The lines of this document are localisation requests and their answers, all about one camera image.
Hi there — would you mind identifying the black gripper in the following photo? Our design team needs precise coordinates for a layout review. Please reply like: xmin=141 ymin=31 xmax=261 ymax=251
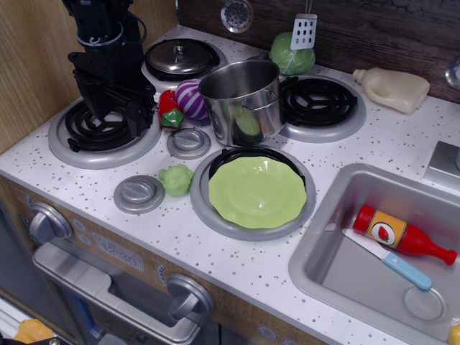
xmin=68 ymin=21 xmax=155 ymax=137

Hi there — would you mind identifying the cream toy bottle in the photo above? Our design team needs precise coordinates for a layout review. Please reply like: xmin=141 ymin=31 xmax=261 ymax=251
xmin=352 ymin=68 xmax=431 ymax=114

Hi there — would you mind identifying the hanging metal strainer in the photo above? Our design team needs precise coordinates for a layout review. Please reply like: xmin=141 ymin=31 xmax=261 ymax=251
xmin=221 ymin=0 xmax=254 ymax=34

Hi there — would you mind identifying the grey oven door handle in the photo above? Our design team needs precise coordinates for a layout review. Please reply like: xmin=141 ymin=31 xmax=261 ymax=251
xmin=33 ymin=243 xmax=201 ymax=344

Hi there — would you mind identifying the grey oven knob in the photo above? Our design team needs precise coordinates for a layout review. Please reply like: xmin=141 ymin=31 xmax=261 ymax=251
xmin=166 ymin=273 xmax=214 ymax=321
xmin=29 ymin=202 xmax=73 ymax=244

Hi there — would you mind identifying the chrome faucet knob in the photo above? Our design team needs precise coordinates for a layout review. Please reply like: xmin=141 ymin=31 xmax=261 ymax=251
xmin=445 ymin=55 xmax=460 ymax=90

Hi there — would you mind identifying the back right black burner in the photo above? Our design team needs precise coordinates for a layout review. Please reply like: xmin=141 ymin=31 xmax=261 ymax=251
xmin=280 ymin=76 xmax=367 ymax=144

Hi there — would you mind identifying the grey stove knob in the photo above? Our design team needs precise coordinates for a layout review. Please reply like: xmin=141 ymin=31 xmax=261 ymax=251
xmin=167 ymin=128 xmax=211 ymax=160
xmin=114 ymin=175 xmax=165 ymax=214

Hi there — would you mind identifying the green toy cabbage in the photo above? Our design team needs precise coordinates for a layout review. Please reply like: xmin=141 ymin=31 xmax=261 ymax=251
xmin=270 ymin=32 xmax=316 ymax=76

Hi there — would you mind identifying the yellow toy at bottom right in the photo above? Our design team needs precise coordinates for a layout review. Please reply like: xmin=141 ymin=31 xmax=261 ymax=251
xmin=448 ymin=324 xmax=460 ymax=345

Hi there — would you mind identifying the grey stove knob lower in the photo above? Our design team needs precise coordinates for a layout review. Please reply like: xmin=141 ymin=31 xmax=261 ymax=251
xmin=114 ymin=175 xmax=165 ymax=214

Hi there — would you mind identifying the red toy pepper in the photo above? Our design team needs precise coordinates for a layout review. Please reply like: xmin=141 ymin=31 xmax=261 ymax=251
xmin=158 ymin=90 xmax=185 ymax=132

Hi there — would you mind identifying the yellow toy at bottom left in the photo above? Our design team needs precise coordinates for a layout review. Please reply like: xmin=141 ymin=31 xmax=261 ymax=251
xmin=14 ymin=319 xmax=54 ymax=344

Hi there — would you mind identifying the red toy ketchup bottle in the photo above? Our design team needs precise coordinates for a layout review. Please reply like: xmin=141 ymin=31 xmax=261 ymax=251
xmin=352 ymin=205 xmax=458 ymax=266

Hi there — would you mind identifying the black burner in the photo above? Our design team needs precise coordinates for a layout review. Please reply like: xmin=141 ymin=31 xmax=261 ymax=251
xmin=142 ymin=38 xmax=227 ymax=93
xmin=280 ymin=76 xmax=367 ymax=144
xmin=48 ymin=98 xmax=161 ymax=170
xmin=190 ymin=145 xmax=316 ymax=242

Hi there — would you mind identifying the back left black burner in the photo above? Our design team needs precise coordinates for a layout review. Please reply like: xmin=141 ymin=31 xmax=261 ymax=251
xmin=142 ymin=38 xmax=227 ymax=93

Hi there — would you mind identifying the grey oven knob left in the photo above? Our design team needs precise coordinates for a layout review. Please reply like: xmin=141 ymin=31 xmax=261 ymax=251
xmin=29 ymin=202 xmax=73 ymax=244

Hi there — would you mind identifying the grey toy sink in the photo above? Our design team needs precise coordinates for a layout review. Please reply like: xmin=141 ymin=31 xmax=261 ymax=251
xmin=289 ymin=164 xmax=459 ymax=344

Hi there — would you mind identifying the front right black burner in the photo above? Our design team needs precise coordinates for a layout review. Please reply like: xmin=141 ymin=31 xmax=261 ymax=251
xmin=190 ymin=145 xmax=316 ymax=242

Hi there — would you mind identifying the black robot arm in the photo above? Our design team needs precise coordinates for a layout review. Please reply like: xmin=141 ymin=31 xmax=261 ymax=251
xmin=64 ymin=1 xmax=155 ymax=137

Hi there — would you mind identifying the light green toy lettuce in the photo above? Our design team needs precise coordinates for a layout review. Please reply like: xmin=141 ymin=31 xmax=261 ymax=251
xmin=158 ymin=164 xmax=193 ymax=197

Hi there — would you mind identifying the grey stove knob upper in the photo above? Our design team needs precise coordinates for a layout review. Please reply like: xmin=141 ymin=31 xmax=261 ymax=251
xmin=167 ymin=128 xmax=211 ymax=160

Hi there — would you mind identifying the grey oven knob right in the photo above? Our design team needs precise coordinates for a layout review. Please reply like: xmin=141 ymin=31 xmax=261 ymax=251
xmin=166 ymin=273 xmax=214 ymax=321

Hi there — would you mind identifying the purple striped toy onion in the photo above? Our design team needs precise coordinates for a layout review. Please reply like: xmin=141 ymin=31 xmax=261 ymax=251
xmin=175 ymin=79 xmax=209 ymax=120

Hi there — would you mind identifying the blue handled toy knife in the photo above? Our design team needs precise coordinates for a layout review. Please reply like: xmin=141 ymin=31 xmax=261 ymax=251
xmin=341 ymin=229 xmax=433 ymax=290

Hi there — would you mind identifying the front left black burner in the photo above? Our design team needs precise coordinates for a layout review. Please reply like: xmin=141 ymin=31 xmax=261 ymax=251
xmin=48 ymin=98 xmax=161 ymax=170

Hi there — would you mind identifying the stainless steel pot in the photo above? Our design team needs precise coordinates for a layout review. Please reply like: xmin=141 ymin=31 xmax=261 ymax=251
xmin=198 ymin=59 xmax=285 ymax=147

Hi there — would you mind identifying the yellow toy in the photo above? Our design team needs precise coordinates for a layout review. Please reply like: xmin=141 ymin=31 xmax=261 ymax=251
xmin=14 ymin=319 xmax=54 ymax=344
xmin=448 ymin=324 xmax=460 ymax=345

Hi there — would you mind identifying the steel pot lid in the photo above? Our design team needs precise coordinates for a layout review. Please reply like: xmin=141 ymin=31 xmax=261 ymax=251
xmin=147 ymin=40 xmax=212 ymax=75

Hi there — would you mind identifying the green plastic plate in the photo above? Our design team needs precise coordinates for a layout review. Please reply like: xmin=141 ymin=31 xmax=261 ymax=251
xmin=208 ymin=156 xmax=308 ymax=229

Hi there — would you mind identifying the white toy spatula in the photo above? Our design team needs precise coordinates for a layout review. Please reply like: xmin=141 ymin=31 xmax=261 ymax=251
xmin=290 ymin=14 xmax=317 ymax=50

